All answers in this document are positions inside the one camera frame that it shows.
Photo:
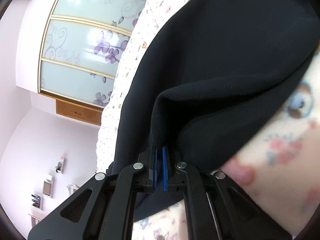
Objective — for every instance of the white wall shelf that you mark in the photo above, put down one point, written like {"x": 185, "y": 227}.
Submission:
{"x": 47, "y": 191}

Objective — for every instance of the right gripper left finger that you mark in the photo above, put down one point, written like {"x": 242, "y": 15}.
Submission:
{"x": 103, "y": 208}

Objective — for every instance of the frosted glass floral wardrobe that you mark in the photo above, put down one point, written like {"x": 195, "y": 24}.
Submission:
{"x": 82, "y": 45}

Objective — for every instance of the black pants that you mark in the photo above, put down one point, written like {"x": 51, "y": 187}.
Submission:
{"x": 213, "y": 76}

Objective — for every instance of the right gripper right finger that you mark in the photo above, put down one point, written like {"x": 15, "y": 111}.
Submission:
{"x": 215, "y": 206}

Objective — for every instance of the small print bed sheet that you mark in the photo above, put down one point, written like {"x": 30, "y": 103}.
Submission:
{"x": 152, "y": 18}

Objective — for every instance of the brown wooden door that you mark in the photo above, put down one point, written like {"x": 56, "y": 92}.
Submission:
{"x": 78, "y": 112}

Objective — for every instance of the cartoon print fleece blanket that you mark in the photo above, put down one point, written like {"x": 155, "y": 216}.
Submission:
{"x": 279, "y": 167}

